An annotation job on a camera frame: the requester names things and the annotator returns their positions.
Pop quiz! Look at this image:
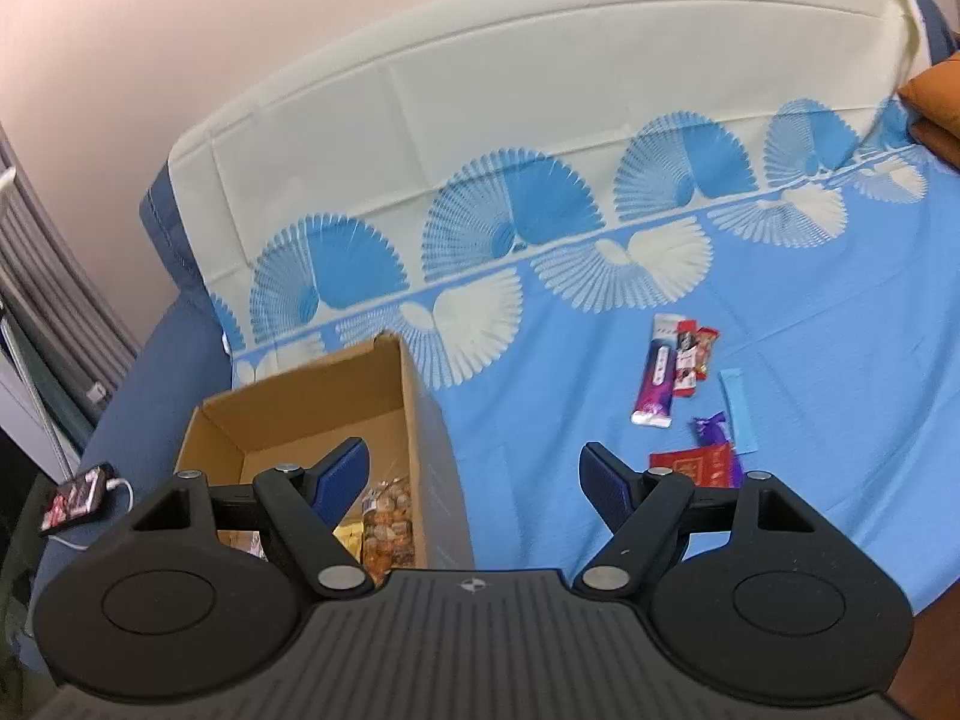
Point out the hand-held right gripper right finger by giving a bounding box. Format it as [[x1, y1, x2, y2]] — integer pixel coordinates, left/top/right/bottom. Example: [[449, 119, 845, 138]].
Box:
[[573, 441, 823, 602]]

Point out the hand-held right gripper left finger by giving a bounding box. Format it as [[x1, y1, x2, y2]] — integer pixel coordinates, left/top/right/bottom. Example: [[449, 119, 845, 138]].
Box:
[[133, 438, 377, 602]]

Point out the orange snack bag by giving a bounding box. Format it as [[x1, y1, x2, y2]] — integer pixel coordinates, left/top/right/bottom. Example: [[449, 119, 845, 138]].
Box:
[[360, 474, 415, 569]]

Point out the cardboard box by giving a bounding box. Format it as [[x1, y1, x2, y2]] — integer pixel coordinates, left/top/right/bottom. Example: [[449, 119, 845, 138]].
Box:
[[172, 331, 475, 571]]

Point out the slim red snack packet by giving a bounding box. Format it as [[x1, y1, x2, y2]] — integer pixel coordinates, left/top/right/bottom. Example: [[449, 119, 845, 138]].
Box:
[[671, 321, 698, 397]]

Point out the red yellow candy packet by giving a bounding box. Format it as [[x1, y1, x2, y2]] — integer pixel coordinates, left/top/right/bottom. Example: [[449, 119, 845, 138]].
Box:
[[690, 326, 721, 383]]

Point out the flat red snack packet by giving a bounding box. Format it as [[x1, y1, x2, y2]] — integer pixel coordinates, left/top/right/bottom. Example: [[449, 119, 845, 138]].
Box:
[[649, 444, 732, 488]]

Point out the long purple snack packet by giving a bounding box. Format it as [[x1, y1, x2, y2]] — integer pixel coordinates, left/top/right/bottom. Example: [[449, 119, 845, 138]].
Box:
[[631, 315, 687, 430]]

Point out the purple candy wrapper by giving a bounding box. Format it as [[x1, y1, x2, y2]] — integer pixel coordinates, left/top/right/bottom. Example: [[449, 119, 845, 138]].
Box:
[[690, 411, 743, 477]]

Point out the light blue stick packet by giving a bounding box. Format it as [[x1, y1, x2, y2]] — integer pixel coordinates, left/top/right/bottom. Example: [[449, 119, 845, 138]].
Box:
[[718, 367, 758, 455]]

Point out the black smartphone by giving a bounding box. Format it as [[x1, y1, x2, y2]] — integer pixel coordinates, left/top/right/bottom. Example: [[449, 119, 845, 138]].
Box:
[[39, 465, 113, 537]]

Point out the fan printed blue sheet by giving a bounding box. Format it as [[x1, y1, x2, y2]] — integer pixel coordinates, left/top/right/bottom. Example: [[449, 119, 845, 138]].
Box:
[[169, 0, 960, 601]]

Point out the orange pillow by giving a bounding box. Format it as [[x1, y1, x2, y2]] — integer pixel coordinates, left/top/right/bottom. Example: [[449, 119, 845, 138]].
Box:
[[898, 49, 960, 170]]

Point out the smartphone with white cable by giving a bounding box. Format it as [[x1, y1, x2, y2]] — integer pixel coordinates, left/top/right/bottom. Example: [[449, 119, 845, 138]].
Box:
[[56, 474, 134, 550]]

